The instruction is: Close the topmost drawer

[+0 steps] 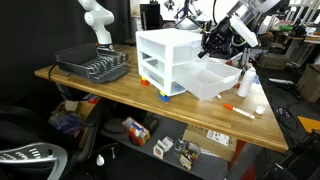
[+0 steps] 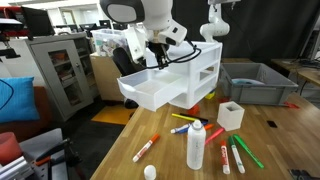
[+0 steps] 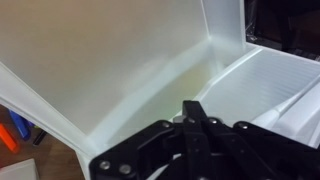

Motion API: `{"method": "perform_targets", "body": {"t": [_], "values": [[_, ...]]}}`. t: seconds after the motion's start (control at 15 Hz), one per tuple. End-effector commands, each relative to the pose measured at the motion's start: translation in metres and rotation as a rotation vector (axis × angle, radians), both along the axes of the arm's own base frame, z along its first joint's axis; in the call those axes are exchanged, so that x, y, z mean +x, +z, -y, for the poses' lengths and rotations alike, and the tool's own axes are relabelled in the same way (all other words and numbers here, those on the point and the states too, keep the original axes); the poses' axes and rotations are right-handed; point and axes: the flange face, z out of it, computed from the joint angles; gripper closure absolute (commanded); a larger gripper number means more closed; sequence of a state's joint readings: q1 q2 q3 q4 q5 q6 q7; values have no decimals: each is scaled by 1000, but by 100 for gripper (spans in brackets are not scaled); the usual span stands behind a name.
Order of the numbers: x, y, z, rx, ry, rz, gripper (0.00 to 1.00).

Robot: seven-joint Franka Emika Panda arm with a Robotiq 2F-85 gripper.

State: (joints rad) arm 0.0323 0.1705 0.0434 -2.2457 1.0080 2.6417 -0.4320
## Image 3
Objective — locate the orange marker pen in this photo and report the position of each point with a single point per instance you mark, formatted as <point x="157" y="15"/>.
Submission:
<point x="7" y="138"/>

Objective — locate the blue marker pen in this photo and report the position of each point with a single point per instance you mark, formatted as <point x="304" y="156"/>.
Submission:
<point x="20" y="125"/>

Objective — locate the white cube pen holder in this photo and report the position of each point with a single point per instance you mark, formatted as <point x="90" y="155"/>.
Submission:
<point x="18" y="170"/>

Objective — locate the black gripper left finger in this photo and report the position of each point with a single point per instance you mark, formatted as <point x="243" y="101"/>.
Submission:
<point x="143" y="150"/>

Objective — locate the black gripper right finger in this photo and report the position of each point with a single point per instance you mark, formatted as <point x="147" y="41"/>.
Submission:
<point x="253" y="150"/>

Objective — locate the black marker pen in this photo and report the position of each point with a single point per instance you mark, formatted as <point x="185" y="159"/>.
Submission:
<point x="40" y="137"/>

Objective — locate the translucent white plastic drawer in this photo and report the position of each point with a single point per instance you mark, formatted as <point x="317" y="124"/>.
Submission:
<point x="263" y="83"/>
<point x="100" y="56"/>

